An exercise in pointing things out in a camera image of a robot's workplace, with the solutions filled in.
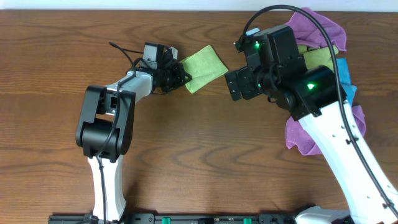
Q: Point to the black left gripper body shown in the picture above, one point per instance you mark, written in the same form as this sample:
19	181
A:
170	78

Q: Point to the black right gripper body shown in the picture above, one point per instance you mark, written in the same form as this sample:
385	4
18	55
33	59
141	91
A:
251	84

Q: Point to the light green cloth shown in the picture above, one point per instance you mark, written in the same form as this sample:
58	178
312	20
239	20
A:
204	66

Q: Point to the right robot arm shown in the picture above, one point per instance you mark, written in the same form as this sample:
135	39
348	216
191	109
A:
318	103

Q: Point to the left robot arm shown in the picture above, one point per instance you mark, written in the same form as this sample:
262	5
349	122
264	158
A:
105	126

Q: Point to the olive green crumpled cloth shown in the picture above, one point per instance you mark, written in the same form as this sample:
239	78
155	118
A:
315	57

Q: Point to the purple cloth at bottom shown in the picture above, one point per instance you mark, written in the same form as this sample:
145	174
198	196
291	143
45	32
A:
295	135

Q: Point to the blue crumpled cloth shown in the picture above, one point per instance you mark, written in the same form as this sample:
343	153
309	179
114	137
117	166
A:
345	79

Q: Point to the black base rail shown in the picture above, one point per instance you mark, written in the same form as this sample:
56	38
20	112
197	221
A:
148	218

